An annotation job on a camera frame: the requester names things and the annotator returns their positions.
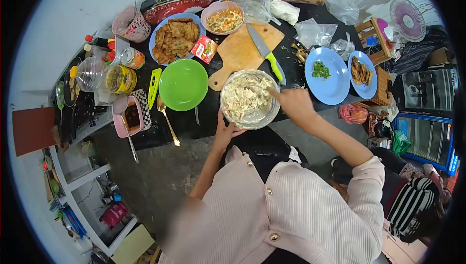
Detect person's left hand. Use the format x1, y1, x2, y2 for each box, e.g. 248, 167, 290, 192
214, 109, 247, 152

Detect person's right hand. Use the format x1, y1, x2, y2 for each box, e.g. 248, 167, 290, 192
267, 87, 318, 131

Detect metal mixing bowl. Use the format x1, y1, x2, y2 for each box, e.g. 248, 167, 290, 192
219, 69, 282, 131

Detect creamy vegetable batter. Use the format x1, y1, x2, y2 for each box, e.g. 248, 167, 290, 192
223, 75, 274, 121

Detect green plastic plate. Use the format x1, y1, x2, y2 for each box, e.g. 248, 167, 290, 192
159, 59, 209, 112

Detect chopped green herbs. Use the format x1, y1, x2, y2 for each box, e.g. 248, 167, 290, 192
312, 61, 331, 80

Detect gold spoon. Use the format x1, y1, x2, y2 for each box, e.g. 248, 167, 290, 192
157, 95, 181, 147

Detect round blue plate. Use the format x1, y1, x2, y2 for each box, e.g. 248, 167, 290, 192
305, 47, 351, 106

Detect wooden cutting board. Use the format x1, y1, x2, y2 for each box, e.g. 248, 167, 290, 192
208, 23, 285, 91

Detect red seasoning packet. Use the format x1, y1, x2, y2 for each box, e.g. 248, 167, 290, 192
190, 35, 218, 64

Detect clear plastic bag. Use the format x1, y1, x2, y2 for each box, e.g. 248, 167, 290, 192
233, 0, 282, 26
294, 18, 339, 49
316, 0, 360, 26
329, 33, 356, 61

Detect green plastic peeler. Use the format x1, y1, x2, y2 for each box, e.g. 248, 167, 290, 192
148, 68, 163, 100

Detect black white checkered cloth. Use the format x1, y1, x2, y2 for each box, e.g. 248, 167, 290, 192
131, 89, 153, 131

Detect white flour bag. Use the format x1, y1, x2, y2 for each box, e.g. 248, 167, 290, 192
269, 0, 301, 26

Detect red plastic bag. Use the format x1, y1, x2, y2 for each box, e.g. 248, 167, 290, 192
338, 103, 369, 125

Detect shredded vegetable mix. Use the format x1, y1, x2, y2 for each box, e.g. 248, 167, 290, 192
206, 7, 244, 33

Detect pink square bowl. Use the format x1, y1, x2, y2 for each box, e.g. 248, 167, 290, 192
112, 96, 144, 138

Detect brown fried fritters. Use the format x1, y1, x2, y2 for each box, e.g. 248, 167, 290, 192
350, 56, 374, 86

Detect pile of fried fritters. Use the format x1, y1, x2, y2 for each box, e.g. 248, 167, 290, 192
152, 18, 201, 65

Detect person's body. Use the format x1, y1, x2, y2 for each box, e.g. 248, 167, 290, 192
158, 145, 386, 264

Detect small blue plate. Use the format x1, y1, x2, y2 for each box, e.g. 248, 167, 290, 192
348, 51, 378, 100

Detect metal ladle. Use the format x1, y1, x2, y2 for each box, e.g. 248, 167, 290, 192
112, 97, 140, 164

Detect pink plastic bowl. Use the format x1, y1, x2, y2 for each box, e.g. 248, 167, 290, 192
201, 1, 245, 35

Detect large blue plate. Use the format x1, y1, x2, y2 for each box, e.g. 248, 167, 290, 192
149, 12, 207, 67

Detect yellow oil bottle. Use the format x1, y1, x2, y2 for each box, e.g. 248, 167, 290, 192
103, 65, 138, 94

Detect brown wicker basket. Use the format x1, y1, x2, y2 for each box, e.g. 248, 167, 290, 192
355, 66, 393, 107

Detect wooden stool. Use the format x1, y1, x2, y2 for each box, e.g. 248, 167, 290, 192
355, 17, 394, 66

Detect black and red rice bag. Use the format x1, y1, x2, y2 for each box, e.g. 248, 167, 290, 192
141, 0, 218, 26

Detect pink plastic basket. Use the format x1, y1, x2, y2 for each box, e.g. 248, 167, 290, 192
111, 6, 152, 43

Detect clear plastic jar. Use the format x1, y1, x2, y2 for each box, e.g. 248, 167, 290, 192
70, 57, 106, 93

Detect dark sauce bottle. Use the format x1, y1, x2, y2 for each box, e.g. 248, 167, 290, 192
85, 34, 116, 50

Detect red gas canister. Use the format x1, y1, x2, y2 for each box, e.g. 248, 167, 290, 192
100, 201, 129, 228

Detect white and pink fan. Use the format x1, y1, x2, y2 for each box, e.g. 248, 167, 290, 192
389, 0, 427, 43

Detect black frying pan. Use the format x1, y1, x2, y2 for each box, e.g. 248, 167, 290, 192
63, 57, 83, 107

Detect black display cabinet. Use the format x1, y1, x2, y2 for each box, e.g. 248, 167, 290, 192
400, 67, 460, 112

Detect white shelf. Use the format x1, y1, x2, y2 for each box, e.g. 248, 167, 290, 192
43, 143, 139, 257

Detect blue display fridge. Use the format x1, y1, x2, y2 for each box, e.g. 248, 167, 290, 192
392, 113, 460, 176

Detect reddish brown board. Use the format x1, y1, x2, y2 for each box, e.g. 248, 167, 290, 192
12, 107, 57, 157

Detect green handled knife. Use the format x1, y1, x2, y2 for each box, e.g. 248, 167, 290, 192
246, 23, 284, 82

